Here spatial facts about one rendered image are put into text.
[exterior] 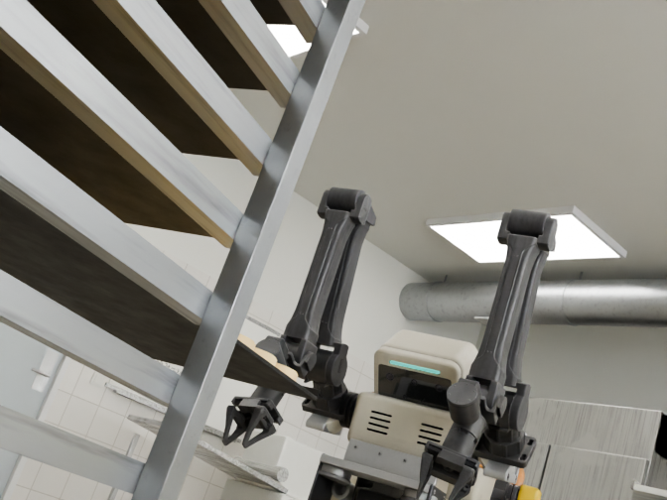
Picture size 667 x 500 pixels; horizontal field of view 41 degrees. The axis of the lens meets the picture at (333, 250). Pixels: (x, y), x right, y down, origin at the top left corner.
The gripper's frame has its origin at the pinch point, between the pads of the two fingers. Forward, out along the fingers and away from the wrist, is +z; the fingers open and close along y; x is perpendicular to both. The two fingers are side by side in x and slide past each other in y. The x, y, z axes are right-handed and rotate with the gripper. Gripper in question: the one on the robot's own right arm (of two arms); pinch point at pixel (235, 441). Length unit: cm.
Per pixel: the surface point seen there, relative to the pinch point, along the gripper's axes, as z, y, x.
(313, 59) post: 6, 62, -77
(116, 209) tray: 27, 45, -73
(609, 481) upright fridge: -256, -67, 329
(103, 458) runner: 51, 57, -62
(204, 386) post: 40, 60, -60
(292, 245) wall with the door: -338, -296, 197
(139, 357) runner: 43, 58, -67
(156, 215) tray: 27, 51, -72
